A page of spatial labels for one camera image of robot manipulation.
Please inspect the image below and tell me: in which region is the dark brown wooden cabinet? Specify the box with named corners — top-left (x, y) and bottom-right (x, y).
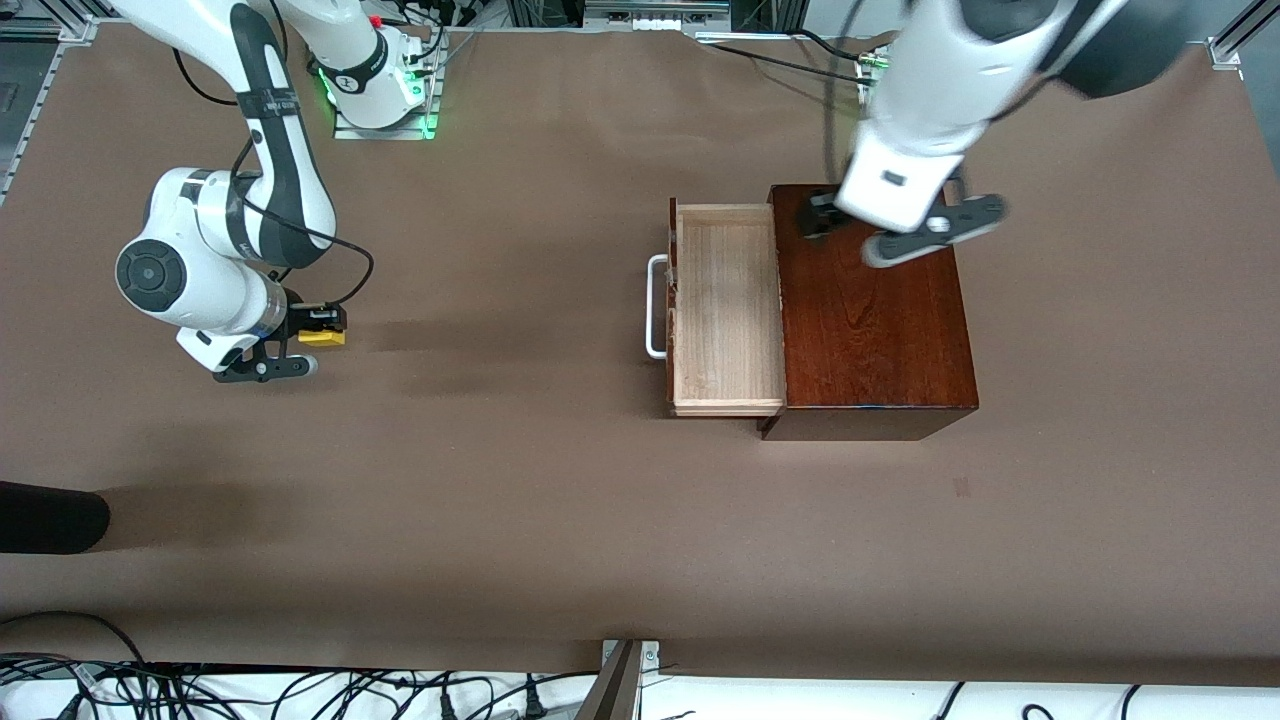
top-left (757, 184), bottom-right (981, 442)

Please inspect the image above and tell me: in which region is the metal table edge bracket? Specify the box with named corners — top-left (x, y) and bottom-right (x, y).
top-left (600, 640), bottom-right (661, 686)

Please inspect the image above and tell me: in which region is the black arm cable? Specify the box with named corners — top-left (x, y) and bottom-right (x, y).
top-left (235, 195), bottom-right (376, 307)

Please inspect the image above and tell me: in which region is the grey metal beam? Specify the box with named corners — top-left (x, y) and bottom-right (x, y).
top-left (575, 642), bottom-right (643, 720)

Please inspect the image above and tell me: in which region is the black cylindrical object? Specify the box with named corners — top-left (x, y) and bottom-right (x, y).
top-left (0, 480), bottom-right (111, 556)

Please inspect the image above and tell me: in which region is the black cable bundle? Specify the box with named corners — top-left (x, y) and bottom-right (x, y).
top-left (0, 610), bottom-right (601, 720)

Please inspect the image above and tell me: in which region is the white metal drawer handle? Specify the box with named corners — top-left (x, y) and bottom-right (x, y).
top-left (646, 255), bottom-right (672, 360)

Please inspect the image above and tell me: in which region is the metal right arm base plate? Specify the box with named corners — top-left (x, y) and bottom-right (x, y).
top-left (333, 30), bottom-right (443, 141)

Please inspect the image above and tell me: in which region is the black table cable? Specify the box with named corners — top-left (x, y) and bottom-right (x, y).
top-left (700, 28), bottom-right (873, 87)

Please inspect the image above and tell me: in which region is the light wooden drawer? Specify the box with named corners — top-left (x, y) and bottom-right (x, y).
top-left (666, 197), bottom-right (787, 418)

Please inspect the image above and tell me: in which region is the grey port device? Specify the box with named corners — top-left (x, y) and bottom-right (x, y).
top-left (583, 0), bottom-right (733, 33)

